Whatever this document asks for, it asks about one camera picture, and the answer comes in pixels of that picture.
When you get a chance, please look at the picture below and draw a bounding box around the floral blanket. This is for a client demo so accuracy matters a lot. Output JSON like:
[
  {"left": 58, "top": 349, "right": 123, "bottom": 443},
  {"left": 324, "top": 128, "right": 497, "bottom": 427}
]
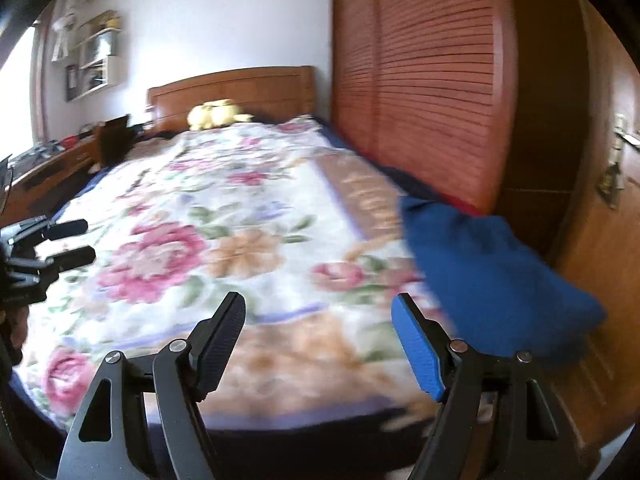
[{"left": 12, "top": 115, "right": 457, "bottom": 432}]

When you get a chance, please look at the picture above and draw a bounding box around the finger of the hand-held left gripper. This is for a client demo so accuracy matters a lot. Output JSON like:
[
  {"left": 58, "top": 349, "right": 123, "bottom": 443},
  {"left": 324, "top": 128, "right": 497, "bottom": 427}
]
[
  {"left": 44, "top": 219, "right": 90, "bottom": 242},
  {"left": 47, "top": 246, "right": 97, "bottom": 273}
]

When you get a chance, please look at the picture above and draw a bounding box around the yellow plush toy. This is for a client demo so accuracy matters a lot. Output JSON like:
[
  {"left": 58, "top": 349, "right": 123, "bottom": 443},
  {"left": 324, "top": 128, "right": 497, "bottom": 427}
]
[{"left": 187, "top": 99, "right": 254, "bottom": 130}]

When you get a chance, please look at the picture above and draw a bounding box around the white wall shelf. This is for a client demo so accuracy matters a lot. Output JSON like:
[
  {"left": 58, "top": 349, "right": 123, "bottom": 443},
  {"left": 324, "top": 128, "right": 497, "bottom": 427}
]
[{"left": 65, "top": 10, "right": 126, "bottom": 102}]

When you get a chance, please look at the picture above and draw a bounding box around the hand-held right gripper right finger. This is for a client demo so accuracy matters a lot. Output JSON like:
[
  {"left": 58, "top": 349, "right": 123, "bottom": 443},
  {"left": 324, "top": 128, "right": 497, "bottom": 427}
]
[{"left": 391, "top": 292, "right": 601, "bottom": 480}]

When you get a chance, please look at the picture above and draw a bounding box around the wooden bed headboard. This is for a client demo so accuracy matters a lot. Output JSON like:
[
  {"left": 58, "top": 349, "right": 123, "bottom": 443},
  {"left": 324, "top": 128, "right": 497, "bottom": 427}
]
[{"left": 146, "top": 66, "right": 319, "bottom": 134}]

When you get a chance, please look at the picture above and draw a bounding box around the wooden desk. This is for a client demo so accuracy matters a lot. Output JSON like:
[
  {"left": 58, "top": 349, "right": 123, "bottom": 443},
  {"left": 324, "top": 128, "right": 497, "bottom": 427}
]
[{"left": 0, "top": 132, "right": 107, "bottom": 227}]

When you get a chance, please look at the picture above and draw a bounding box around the wooden door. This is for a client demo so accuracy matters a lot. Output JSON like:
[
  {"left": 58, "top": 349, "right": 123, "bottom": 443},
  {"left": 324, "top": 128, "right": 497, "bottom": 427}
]
[{"left": 549, "top": 0, "right": 640, "bottom": 461}]

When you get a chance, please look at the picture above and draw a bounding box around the wooden chair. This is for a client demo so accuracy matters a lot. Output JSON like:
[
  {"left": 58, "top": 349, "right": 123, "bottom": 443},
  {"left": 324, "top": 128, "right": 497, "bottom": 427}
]
[{"left": 92, "top": 115, "right": 134, "bottom": 169}]

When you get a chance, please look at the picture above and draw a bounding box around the wooden slatted wardrobe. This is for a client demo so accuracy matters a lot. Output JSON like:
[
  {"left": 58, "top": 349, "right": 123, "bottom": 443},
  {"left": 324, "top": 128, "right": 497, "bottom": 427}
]
[{"left": 330, "top": 0, "right": 587, "bottom": 252}]

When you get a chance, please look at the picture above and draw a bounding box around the white tied curtain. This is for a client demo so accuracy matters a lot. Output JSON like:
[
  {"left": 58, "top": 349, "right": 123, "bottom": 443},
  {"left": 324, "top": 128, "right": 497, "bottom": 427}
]
[{"left": 50, "top": 0, "right": 97, "bottom": 62}]

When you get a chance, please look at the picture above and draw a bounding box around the metal door handle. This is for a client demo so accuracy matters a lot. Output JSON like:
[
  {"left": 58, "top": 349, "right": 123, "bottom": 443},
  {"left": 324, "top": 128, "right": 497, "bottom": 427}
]
[{"left": 612, "top": 112, "right": 640, "bottom": 152}]

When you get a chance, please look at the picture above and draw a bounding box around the blue suit jacket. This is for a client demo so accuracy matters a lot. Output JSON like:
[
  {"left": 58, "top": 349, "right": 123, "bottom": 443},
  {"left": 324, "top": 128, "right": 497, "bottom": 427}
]
[{"left": 399, "top": 195, "right": 609, "bottom": 363}]

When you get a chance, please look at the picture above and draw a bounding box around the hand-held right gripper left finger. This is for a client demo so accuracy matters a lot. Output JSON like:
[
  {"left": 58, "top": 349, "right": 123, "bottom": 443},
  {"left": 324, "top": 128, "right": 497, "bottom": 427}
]
[{"left": 57, "top": 291, "right": 247, "bottom": 480}]

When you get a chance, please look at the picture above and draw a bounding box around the window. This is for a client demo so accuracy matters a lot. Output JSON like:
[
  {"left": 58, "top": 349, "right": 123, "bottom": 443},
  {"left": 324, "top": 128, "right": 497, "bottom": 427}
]
[{"left": 0, "top": 25, "right": 42, "bottom": 162}]

